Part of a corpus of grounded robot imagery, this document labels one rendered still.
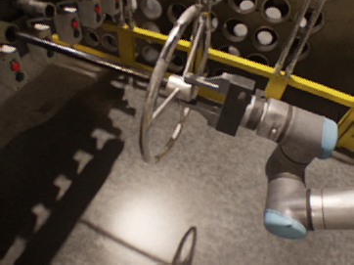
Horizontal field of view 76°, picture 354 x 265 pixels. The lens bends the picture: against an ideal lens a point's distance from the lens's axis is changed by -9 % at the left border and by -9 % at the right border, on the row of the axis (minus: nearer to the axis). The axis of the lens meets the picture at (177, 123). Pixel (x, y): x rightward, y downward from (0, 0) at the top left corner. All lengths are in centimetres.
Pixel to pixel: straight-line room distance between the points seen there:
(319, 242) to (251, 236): 38
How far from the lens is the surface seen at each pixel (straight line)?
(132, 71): 62
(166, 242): 129
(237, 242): 134
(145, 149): 47
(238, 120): 56
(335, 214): 56
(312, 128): 56
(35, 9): 101
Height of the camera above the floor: 125
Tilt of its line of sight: 50 degrees down
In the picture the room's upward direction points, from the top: 7 degrees clockwise
